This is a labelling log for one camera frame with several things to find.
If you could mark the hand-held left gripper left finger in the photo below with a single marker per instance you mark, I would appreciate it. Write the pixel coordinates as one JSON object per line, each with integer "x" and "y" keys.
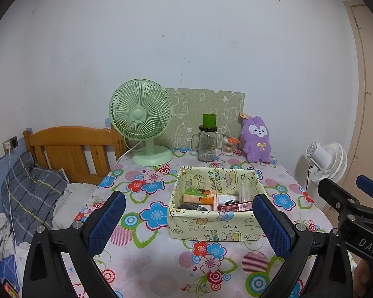
{"x": 107, "y": 222}

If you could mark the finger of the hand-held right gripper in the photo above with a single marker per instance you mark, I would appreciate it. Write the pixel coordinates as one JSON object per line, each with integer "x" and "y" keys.
{"x": 334, "y": 192}
{"x": 370, "y": 187}

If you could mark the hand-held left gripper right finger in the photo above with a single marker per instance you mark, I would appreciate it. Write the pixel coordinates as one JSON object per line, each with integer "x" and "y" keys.
{"x": 272, "y": 226}

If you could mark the red-brown packet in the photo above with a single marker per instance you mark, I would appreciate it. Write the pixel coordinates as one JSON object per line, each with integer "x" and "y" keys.
{"x": 236, "y": 207}

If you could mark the yellow-green fabric storage box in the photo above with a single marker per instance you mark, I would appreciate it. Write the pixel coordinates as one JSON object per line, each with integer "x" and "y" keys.
{"x": 205, "y": 226}

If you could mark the green orange tissue packet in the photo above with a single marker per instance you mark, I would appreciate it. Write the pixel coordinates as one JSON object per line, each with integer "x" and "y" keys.
{"x": 199, "y": 198}

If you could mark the grey socks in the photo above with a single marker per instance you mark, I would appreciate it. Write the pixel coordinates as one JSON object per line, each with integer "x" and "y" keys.
{"x": 191, "y": 206}

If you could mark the person's right hand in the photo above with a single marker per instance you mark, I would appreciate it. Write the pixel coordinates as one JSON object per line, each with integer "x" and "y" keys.
{"x": 364, "y": 273}

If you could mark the white standing fan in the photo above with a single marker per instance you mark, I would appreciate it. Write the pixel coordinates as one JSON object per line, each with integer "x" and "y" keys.
{"x": 331, "y": 164}

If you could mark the white quilt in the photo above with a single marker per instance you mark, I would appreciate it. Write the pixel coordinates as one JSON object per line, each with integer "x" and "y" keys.
{"x": 74, "y": 195}

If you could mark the grey plaid pillow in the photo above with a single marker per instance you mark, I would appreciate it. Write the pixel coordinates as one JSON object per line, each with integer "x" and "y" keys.
{"x": 31, "y": 192}

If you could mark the purple plush bunny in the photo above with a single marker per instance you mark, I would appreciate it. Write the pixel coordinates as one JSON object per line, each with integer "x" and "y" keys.
{"x": 256, "y": 139}

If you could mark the cotton swab jar orange lid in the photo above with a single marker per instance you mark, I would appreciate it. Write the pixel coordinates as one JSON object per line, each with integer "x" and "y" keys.
{"x": 228, "y": 147}

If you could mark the wooden bed headboard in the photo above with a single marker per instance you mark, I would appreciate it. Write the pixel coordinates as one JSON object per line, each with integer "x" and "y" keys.
{"x": 68, "y": 139}

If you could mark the white garment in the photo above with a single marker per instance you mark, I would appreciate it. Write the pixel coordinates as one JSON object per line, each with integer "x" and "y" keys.
{"x": 21, "y": 254}

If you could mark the glass jar mug green lid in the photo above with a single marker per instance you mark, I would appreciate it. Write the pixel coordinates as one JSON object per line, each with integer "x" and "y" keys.
{"x": 206, "y": 146}

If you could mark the green desk fan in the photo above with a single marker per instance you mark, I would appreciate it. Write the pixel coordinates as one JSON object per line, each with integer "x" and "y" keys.
{"x": 136, "y": 113}

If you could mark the blue bed sheet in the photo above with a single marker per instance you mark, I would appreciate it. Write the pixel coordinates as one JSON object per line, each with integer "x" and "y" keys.
{"x": 3, "y": 270}

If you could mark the phone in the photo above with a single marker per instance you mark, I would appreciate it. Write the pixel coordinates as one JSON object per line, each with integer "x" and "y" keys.
{"x": 11, "y": 288}

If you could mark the green patterned board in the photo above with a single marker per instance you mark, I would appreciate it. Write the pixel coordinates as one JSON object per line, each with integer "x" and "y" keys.
{"x": 199, "y": 105}

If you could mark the blue wall sticker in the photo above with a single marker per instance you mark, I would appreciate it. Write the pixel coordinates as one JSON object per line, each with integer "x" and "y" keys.
{"x": 108, "y": 122}

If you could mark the dark wall switch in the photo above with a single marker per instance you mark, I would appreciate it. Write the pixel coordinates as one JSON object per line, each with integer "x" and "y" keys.
{"x": 14, "y": 142}

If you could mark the white wall socket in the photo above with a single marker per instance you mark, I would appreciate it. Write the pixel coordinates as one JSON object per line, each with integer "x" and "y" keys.
{"x": 6, "y": 147}

